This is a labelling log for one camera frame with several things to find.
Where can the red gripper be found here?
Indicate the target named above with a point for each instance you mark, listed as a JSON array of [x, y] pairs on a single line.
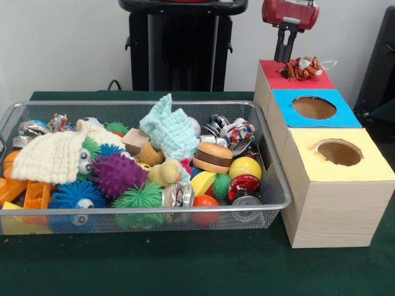
[[290, 12]]

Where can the orange striped tiger plush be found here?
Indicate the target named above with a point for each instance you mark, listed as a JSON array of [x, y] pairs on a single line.
[[301, 71]]

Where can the mint green cloth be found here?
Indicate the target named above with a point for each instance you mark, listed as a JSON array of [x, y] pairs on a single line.
[[169, 132]]

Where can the yellow plush duck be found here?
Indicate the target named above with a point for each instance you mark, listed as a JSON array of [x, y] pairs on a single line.
[[163, 172]]

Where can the shallow silver mesh bin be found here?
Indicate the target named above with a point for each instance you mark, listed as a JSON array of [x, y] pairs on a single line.
[[216, 105]]

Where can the wooden box with three holes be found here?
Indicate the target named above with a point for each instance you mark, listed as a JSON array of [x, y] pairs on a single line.
[[336, 209]]

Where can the black stand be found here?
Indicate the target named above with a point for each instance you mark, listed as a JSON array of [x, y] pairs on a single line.
[[379, 61]]

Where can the dark green tablecloth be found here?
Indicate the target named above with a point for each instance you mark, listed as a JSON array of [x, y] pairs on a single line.
[[385, 112], [185, 265]]

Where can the yellow ball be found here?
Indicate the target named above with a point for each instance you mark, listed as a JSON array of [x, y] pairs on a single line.
[[245, 168]]

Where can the toy hamburger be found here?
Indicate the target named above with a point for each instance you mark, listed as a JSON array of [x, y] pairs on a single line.
[[213, 154]]

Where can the crushed red can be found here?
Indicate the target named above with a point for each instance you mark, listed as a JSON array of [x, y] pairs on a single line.
[[243, 183]]

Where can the orange red ball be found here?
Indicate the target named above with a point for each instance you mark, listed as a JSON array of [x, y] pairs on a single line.
[[206, 202]]

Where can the purple spiky rubber toy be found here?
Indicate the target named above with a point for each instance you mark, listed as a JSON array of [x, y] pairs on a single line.
[[120, 175]]

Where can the cream knitted cloth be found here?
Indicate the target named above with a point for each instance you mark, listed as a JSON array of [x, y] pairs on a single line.
[[46, 157]]

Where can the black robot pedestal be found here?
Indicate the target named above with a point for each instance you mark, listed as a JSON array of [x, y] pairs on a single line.
[[179, 55]]

